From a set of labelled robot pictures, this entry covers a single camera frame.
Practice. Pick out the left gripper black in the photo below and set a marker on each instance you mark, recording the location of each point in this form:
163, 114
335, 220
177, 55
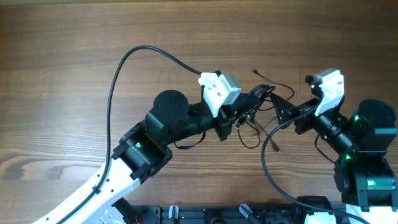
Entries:
226, 116

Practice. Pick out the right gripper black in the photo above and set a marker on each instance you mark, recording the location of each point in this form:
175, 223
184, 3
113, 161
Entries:
289, 109

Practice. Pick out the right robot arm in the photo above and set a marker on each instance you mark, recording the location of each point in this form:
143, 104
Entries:
362, 174

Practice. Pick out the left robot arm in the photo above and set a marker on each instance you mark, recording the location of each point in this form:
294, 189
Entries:
143, 151

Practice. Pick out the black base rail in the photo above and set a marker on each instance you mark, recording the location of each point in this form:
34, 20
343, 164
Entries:
280, 214

